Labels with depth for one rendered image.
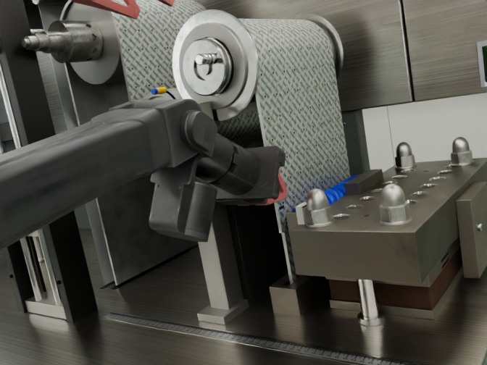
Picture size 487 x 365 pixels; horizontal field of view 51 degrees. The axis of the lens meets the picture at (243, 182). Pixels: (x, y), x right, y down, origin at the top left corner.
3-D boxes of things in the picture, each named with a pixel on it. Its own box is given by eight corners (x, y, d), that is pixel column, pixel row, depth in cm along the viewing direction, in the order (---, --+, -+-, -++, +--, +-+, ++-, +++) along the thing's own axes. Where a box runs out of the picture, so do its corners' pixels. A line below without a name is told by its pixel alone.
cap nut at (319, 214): (301, 227, 65) (295, 193, 65) (314, 219, 68) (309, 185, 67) (326, 227, 63) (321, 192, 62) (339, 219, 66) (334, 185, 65)
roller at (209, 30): (182, 108, 75) (175, 26, 72) (276, 90, 95) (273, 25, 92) (247, 110, 68) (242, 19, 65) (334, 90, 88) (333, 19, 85)
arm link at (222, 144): (204, 115, 55) (166, 119, 58) (190, 177, 53) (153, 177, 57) (242, 137, 60) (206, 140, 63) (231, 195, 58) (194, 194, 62)
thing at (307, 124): (279, 232, 71) (256, 99, 68) (349, 190, 89) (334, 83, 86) (282, 232, 71) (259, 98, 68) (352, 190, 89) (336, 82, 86)
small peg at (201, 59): (193, 58, 66) (199, 51, 65) (206, 56, 68) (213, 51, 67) (198, 67, 65) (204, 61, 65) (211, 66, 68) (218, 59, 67)
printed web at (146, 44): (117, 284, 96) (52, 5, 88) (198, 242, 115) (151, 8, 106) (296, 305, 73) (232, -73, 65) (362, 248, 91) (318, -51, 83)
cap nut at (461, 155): (448, 166, 85) (445, 140, 85) (454, 161, 88) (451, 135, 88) (471, 165, 83) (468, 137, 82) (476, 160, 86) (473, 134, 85)
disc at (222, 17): (177, 119, 76) (167, 14, 73) (179, 119, 77) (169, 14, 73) (260, 122, 68) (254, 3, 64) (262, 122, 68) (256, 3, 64)
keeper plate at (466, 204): (464, 277, 70) (454, 200, 69) (480, 252, 78) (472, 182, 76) (483, 279, 69) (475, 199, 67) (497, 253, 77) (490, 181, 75)
